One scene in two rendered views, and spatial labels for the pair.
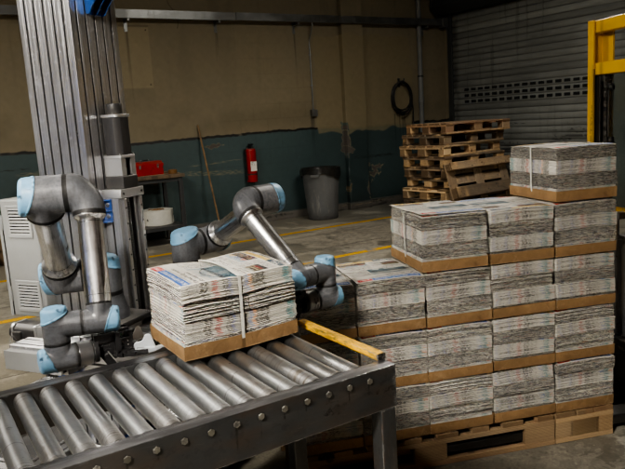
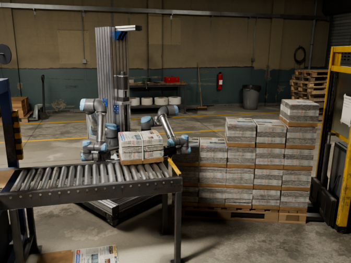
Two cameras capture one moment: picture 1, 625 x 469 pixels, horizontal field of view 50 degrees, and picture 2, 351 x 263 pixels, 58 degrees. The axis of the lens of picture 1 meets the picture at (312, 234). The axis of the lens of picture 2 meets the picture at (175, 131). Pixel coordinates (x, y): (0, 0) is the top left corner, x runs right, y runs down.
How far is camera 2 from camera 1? 1.05 m
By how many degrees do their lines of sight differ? 17
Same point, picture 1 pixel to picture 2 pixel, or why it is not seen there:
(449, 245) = (238, 137)
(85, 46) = (114, 51)
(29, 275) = not seen: hidden behind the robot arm
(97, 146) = (116, 86)
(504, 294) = (260, 159)
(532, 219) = (276, 131)
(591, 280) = (301, 160)
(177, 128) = (188, 62)
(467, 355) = (242, 180)
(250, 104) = (223, 54)
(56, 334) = (85, 149)
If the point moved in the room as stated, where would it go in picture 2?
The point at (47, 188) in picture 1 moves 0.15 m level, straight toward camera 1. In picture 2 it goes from (89, 103) to (85, 106)
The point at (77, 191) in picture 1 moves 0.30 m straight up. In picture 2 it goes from (97, 105) to (95, 71)
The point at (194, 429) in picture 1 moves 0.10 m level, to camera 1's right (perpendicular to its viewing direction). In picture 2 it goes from (108, 186) to (120, 187)
